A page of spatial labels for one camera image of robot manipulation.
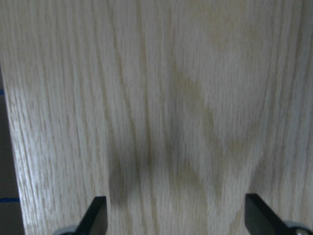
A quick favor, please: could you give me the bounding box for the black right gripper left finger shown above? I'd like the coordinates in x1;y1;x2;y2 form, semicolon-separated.
74;196;108;235

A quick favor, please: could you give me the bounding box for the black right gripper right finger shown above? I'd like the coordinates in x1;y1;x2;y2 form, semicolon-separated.
245;193;313;235

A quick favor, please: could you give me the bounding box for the wooden drawer cabinet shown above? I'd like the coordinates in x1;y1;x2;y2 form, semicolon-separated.
0;0;313;235

